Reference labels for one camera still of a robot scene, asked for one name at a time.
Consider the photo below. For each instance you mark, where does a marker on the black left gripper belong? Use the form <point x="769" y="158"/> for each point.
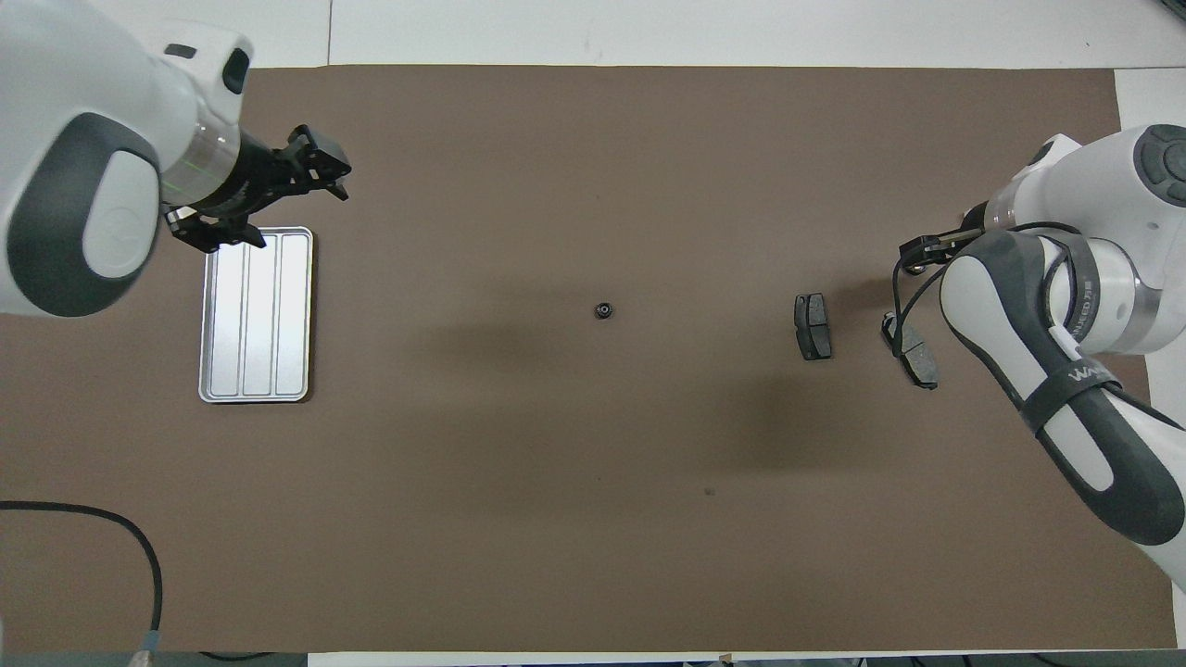
<point x="250" y="185"/>

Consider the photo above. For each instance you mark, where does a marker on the short dark brake pad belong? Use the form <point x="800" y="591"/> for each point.
<point x="813" y="326"/>

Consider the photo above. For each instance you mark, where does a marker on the brown table mat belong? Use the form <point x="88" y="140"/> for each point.
<point x="556" y="509"/>

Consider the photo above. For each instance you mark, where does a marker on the small black bearing gear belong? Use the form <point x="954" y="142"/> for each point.
<point x="603" y="310"/>

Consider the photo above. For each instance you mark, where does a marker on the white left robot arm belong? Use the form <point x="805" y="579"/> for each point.
<point x="56" y="93"/>

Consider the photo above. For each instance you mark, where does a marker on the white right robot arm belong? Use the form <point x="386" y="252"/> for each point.
<point x="1112" y="213"/>

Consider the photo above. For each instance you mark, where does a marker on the silver metal tray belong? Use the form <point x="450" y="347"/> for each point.
<point x="259" y="324"/>

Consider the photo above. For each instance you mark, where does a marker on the long dark brake pad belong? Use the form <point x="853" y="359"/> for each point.
<point x="917" y="361"/>

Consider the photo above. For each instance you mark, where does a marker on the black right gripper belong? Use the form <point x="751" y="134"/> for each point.
<point x="954" y="243"/>

